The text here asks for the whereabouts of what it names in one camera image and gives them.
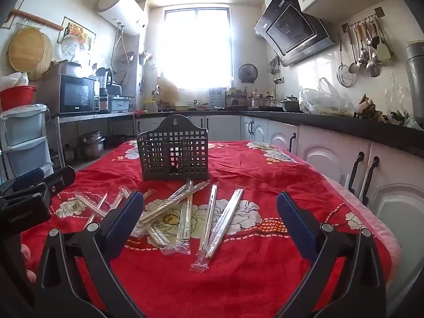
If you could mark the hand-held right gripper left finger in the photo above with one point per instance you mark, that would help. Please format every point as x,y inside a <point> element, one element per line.
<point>124,220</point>

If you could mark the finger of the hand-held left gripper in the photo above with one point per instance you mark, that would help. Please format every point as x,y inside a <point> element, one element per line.
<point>31,175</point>
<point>61,176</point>

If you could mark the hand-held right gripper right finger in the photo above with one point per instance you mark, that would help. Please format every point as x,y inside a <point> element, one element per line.
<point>294,225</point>

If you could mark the pile of chopsticks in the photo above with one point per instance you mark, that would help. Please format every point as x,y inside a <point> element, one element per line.
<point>185,205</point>

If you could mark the black plastic utensil basket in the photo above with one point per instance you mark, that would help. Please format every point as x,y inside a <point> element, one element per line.
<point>174,152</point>

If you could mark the row of hanging utensils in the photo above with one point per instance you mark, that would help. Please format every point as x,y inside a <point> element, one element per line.
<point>369,53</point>

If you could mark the person's left hand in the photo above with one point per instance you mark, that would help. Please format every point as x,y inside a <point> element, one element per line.
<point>25,253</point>

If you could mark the plastic drawer tower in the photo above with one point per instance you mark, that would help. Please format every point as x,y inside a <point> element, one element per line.
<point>23,139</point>

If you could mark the stacked steel pots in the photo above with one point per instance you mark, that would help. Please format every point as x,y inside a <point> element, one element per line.
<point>91,144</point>

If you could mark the red floral tablecloth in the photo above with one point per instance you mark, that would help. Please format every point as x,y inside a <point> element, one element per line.
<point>265,271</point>

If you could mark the grey metal shelf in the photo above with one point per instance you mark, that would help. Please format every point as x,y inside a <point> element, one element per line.
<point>92,116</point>

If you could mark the white base cabinets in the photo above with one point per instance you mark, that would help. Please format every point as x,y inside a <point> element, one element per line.
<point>331,160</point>

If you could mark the red plastic basin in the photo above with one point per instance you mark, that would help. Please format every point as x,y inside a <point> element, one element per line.
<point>16,97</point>

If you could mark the black microwave oven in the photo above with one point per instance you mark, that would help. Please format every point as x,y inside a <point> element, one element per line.
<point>78,94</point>

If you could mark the grey plastic bin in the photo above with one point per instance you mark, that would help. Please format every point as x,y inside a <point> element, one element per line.
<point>121,102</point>

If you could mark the white plastic bag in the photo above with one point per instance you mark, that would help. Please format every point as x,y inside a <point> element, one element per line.
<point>13,80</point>

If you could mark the black blender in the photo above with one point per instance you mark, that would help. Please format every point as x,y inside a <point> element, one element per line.
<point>104,84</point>

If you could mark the cardboard box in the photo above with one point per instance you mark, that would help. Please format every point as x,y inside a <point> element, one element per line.
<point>64,68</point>

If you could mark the dark cooking pot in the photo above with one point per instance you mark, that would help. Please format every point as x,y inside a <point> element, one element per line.
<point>290,104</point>

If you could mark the bamboo sieve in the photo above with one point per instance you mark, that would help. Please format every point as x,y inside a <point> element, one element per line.
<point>28,51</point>

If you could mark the clear plastic food bag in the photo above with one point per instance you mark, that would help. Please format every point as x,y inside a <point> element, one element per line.
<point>326,103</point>

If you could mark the steel stock pot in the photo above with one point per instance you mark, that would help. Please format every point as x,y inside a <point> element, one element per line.
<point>256,101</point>

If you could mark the wooden cutting board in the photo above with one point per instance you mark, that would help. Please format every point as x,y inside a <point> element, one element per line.
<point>167,91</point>

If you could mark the ginger roots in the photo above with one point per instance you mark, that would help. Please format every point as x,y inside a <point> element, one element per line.
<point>367,108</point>

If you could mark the pale knife holder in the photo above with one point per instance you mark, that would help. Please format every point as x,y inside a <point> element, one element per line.
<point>217,98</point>

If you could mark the wooden rolling pin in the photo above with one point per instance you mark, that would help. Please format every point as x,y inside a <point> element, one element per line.
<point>33,20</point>

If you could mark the hanging tools beside stove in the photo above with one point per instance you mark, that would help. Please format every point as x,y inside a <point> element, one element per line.
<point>275,69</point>

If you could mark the plastic bag with greens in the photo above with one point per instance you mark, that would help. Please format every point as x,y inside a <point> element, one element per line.
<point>400,107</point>

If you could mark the white water heater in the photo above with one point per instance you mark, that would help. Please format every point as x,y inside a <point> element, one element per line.
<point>121,8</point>

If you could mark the grey cylinder container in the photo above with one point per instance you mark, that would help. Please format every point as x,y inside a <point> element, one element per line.
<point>415,82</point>

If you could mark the bright kitchen window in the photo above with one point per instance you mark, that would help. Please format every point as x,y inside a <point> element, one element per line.
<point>197,46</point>

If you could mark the black range hood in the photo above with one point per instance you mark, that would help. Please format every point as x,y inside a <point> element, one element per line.
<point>291,29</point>

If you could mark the fruit wall picture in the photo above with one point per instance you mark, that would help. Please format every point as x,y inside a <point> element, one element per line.
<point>78,33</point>

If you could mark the white wall holder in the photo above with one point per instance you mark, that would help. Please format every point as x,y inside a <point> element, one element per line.
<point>145,58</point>

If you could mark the black round wall fan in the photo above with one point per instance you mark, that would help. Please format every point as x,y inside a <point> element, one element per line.
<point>247,73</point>

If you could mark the wall utensil rail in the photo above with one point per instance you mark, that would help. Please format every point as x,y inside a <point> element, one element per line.
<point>362,20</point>

